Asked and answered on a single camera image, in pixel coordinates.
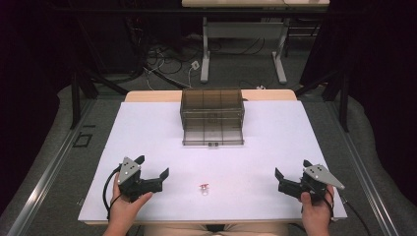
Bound transparent brown drawer cabinet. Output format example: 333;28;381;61
179;87;247;129

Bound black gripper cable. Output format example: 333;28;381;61
337;193;374;236
101;164;123;221

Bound black metal stand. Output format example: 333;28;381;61
294;58;351;133
67;19;131;131

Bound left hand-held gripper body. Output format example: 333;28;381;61
116;156;164;203

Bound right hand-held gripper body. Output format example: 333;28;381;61
277;163;346;207

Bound white table cover sheet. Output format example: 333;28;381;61
78;99;348;222

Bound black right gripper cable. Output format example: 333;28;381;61
337;193;374;236

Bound metal floor rail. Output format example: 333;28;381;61
328;97;401;236
5;97;96;236

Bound person's right hand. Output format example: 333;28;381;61
299;184;335;230

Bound white table with metal legs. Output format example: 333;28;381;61
181;0;330;85

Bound transparent brown drawer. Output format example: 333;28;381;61
181;116;246;148

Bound person's left hand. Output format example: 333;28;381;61
107;172;154;230

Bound bundle of floor cables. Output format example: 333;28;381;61
141;32;267;92

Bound person's legs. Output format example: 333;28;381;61
143;222;290;236

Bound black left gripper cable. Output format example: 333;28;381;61
101;164;123;221

